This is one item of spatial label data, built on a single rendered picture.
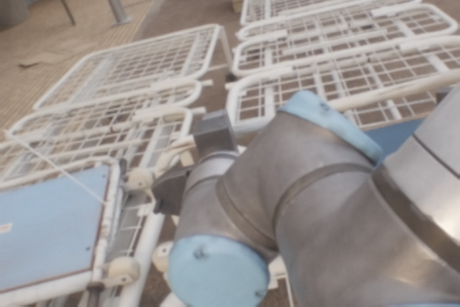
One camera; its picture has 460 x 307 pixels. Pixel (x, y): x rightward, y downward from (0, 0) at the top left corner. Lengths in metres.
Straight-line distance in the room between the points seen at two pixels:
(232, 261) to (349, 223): 0.14
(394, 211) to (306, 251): 0.06
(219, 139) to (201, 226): 0.18
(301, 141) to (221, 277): 0.13
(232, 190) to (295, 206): 0.09
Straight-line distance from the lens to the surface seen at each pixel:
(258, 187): 0.31
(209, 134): 0.49
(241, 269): 0.33
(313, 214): 0.24
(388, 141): 0.71
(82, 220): 0.99
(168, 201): 0.50
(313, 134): 0.29
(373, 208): 0.20
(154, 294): 1.50
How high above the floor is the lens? 1.10
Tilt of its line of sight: 32 degrees down
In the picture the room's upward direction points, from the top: 17 degrees counter-clockwise
